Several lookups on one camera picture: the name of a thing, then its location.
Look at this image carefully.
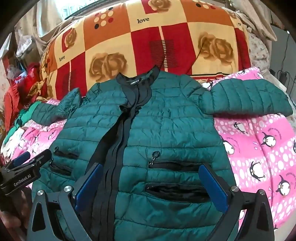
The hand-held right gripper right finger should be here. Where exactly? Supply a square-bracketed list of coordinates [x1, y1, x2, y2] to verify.
[198, 163, 281, 241]

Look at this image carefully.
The black charger cable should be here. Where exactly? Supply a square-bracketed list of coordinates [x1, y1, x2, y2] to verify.
[283, 30, 292, 73]

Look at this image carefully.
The bright green garment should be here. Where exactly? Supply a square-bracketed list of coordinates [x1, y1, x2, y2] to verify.
[5, 102, 43, 144]

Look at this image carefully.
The dark green puffer jacket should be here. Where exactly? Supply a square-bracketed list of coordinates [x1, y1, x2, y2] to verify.
[31, 65, 293, 241]

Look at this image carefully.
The clear plastic bag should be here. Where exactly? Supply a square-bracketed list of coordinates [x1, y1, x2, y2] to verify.
[16, 30, 40, 59]

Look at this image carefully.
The thin black cable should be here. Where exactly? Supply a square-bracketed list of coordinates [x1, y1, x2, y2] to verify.
[185, 35, 234, 76]

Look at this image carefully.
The pink penguin print blanket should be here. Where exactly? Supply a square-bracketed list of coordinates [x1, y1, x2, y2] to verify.
[0, 67, 296, 232]

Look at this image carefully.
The shiny red garment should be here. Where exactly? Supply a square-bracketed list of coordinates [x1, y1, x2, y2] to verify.
[22, 62, 45, 95]

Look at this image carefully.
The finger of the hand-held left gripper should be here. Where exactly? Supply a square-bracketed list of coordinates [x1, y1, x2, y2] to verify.
[3, 153, 31, 171]
[13, 149, 52, 173]

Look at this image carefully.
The beige cloth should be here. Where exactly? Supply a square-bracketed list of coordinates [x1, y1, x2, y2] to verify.
[231, 0, 279, 42]

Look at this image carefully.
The red orange rose print blanket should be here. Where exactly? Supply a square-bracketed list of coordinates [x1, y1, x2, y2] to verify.
[39, 0, 252, 100]

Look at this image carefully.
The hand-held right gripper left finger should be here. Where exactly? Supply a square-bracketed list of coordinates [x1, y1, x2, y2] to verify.
[24, 162, 104, 241]

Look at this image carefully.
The black power adapter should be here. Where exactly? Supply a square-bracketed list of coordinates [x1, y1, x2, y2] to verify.
[279, 71, 292, 82]

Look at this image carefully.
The white patterned cloth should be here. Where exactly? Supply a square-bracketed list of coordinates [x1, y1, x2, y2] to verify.
[0, 130, 26, 163]

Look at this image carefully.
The pale floral cloth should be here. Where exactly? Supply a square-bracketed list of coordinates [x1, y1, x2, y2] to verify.
[248, 32, 271, 73]

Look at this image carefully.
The red puffer jacket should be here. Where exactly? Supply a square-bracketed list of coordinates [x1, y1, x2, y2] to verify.
[3, 81, 27, 131]

